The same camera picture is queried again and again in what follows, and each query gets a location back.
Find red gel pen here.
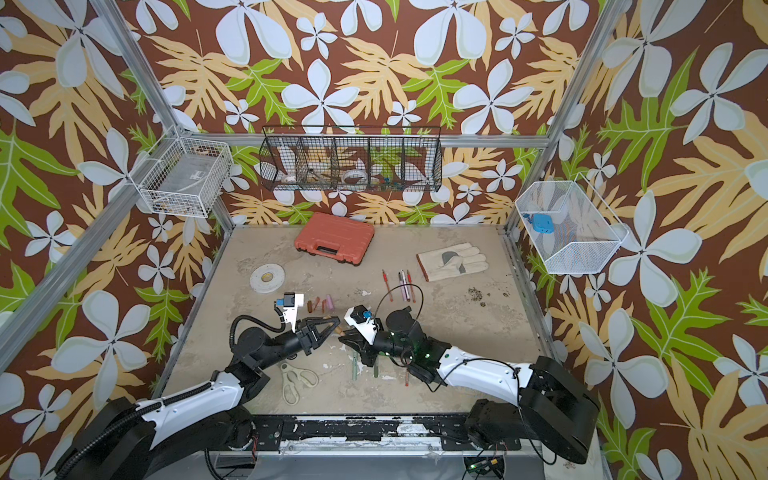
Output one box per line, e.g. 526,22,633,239
382,269,394,302

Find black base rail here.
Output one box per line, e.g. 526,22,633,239
251,412,481,452

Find black wire basket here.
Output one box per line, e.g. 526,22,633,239
256,125,444,192

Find white canvas work glove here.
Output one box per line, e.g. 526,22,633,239
416,243,489,282

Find white wire basket left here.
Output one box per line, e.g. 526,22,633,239
130,127,233,218

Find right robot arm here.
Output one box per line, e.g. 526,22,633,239
340,305,600,464

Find blue object in basket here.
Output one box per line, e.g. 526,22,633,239
526,213,555,234

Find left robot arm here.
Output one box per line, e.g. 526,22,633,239
54,316,340,479

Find beige handled scissors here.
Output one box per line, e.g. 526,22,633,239
280,362,320,406

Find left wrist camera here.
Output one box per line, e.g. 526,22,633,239
274,292,305,333

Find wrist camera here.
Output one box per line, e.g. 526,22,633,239
274,292,305,333
344,305,380,345

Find white tape roll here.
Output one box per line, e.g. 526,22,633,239
249,263,286,294

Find red plastic tool case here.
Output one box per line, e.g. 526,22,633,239
294,213,375,266

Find pink marker pen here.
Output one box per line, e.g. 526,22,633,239
397,271,410,303

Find brown white marker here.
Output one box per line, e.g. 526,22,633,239
398,270,413,302

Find black camera cable right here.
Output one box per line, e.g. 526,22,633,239
373,283,426,319

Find white mesh basket right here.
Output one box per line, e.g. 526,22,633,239
515,174,629,276

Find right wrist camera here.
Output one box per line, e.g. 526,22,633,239
344,305,380,345

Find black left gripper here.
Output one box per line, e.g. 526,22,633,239
257,313,337,373

